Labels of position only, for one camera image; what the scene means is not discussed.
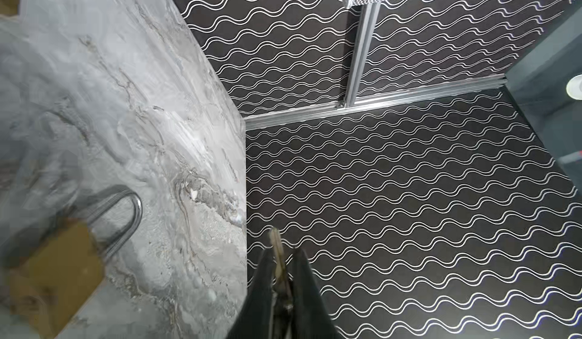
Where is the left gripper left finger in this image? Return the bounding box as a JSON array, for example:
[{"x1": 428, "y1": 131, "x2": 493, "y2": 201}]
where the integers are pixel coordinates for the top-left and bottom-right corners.
[{"x1": 227, "y1": 248, "x2": 276, "y2": 339}]

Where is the long shackle brass padlock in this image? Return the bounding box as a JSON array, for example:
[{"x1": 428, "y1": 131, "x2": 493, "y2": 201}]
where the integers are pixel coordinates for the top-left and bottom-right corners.
[{"x1": 7, "y1": 185, "x2": 142, "y2": 338}]

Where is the silver key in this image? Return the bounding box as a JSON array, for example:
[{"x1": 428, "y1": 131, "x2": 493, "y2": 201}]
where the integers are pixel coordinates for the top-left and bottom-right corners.
[{"x1": 269, "y1": 228, "x2": 294, "y2": 338}]

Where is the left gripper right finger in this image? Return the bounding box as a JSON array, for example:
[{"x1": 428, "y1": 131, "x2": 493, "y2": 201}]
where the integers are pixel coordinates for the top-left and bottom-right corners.
[{"x1": 291, "y1": 248, "x2": 341, "y2": 338}]

